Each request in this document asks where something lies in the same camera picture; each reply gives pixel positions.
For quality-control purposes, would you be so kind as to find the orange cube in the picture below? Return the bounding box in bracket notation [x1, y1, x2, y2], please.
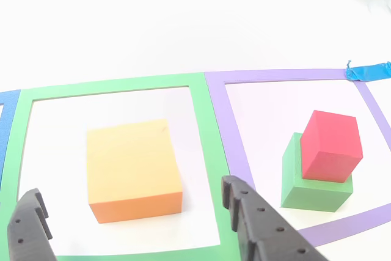
[86, 119, 183, 224]

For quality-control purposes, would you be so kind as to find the blue square frame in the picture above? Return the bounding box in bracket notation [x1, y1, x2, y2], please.
[0, 89, 21, 188]

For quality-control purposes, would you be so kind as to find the green cube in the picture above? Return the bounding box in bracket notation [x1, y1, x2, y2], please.
[280, 132, 354, 213]

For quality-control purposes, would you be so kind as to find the small red cube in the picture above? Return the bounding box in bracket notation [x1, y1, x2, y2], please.
[300, 109, 364, 184]

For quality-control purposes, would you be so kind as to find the green square frame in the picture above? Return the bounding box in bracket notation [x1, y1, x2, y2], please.
[0, 72, 242, 261]

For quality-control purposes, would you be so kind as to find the blue tape strip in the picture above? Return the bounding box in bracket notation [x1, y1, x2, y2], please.
[344, 59, 391, 83]

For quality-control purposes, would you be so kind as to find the purple square frame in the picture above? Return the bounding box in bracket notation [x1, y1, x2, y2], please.
[203, 68, 391, 247]

